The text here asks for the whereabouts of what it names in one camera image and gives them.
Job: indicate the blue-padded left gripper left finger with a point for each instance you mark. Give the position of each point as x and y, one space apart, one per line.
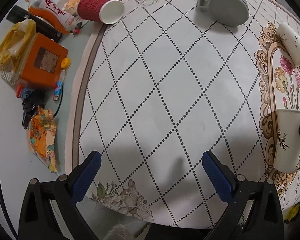
37 220

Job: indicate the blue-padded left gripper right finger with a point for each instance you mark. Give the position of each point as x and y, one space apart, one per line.
253 208

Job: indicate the white bamboo-print paper cup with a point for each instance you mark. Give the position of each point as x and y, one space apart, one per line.
287 153

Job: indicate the white floral paper cup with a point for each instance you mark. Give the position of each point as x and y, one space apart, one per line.
291 41

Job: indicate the red ribbed paper cup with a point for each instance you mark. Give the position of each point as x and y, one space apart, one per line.
104 11

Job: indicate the colourful orange paper packet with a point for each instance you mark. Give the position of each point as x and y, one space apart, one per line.
41 133

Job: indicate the small blue-label vial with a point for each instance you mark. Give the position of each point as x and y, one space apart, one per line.
59 85

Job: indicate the small red-blue box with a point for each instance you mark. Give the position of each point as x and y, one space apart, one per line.
23 92

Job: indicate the orange gift box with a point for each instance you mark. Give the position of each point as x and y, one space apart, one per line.
40 66

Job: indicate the yellow bottle cap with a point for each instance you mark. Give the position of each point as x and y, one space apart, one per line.
66 62

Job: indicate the grey plastic mug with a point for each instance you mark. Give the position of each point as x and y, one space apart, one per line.
228 12

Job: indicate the patterned white tablecloth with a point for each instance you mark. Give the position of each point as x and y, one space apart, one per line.
166 83

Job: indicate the yellow plastic bag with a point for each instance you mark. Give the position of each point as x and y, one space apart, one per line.
12 48

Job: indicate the orange-white drink bottle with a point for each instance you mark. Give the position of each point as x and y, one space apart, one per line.
48 10

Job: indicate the orange snack wrapper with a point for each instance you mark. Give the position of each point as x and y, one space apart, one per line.
70 4

